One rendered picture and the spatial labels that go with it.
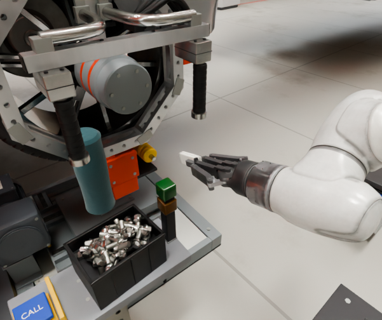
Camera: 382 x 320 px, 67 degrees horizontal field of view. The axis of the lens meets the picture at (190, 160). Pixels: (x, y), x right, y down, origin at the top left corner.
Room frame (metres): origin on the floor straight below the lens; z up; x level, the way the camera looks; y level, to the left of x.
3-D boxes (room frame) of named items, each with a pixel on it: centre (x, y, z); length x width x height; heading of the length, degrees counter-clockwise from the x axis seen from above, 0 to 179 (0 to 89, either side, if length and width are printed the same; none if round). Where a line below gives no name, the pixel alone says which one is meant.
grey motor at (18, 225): (0.78, 0.70, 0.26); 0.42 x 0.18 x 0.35; 38
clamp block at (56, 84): (0.54, 0.26, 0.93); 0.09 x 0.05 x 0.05; 38
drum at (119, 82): (0.75, 0.21, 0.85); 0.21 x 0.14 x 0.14; 38
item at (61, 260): (0.90, 0.40, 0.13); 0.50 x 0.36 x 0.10; 128
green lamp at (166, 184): (0.54, 0.06, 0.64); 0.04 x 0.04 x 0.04; 38
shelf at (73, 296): (0.42, 0.22, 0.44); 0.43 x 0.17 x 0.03; 128
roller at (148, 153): (0.95, 0.22, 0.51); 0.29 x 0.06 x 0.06; 38
